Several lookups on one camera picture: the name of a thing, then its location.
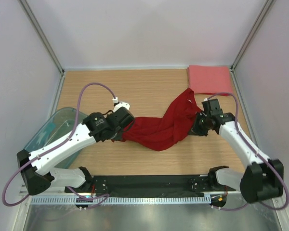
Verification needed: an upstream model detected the teal plastic bin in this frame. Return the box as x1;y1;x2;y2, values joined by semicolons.
23;107;90;170

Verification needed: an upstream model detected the slotted cable duct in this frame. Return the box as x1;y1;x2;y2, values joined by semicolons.
31;195;211;205

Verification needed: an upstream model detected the aluminium frame rail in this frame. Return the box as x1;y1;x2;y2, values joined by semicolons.
18;0;65;74

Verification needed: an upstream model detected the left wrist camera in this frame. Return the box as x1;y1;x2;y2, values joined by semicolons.
112;97;130;112

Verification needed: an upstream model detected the folded pink t shirt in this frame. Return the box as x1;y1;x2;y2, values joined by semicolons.
187;65;233;95

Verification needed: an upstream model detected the dark red t shirt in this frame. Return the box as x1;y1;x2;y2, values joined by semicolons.
122;88;201;151

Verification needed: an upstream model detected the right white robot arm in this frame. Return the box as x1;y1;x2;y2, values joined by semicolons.
189;99;284;204

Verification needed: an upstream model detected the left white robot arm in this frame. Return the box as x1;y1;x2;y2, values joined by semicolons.
16;102;134;195

